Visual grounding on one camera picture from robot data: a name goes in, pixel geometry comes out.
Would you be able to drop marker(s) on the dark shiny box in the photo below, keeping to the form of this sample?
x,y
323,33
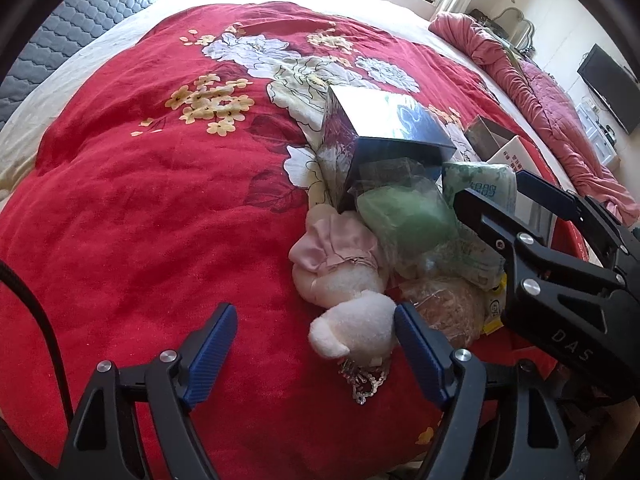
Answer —
x,y
390,120

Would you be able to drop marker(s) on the white drawer unit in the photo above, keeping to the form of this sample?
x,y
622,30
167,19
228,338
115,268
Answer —
x,y
597,135

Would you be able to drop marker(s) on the cream plush toy pink dress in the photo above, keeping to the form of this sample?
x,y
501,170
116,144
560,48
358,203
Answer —
x,y
350,325

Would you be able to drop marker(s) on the grey quilted headboard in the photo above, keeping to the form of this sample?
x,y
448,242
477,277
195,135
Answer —
x,y
75,10

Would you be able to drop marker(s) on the pink quilt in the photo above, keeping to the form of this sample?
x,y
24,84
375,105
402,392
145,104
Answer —
x,y
550,110

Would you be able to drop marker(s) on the person's right forearm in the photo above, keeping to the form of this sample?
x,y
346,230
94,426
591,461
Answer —
x,y
622,430

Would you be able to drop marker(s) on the pink box tray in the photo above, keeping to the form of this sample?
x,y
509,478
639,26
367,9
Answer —
x,y
482,132

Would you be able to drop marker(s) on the black television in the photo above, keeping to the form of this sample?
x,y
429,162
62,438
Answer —
x,y
610,90

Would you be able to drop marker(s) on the green white tissue pack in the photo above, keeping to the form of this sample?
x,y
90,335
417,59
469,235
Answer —
x,y
480,262
480,180

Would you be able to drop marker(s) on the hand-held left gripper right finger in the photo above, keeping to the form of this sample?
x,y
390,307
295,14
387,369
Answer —
x,y
420,360

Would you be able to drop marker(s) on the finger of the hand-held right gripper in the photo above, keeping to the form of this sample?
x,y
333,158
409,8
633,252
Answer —
x,y
545,192
495,225

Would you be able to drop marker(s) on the silver sequin trinket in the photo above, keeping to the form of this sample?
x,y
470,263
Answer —
x,y
362,385

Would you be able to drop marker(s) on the ornate vanity mirror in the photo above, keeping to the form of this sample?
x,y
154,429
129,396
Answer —
x,y
520,22

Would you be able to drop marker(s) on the red floral blanket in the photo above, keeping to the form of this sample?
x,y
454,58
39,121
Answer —
x,y
125,210

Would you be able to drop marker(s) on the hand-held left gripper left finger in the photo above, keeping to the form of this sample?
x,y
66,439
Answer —
x,y
212,355

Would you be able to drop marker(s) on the green sponge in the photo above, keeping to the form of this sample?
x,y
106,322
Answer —
x,y
405,215

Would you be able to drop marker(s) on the yellow snack bag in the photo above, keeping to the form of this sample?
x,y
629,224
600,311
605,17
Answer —
x,y
445,305

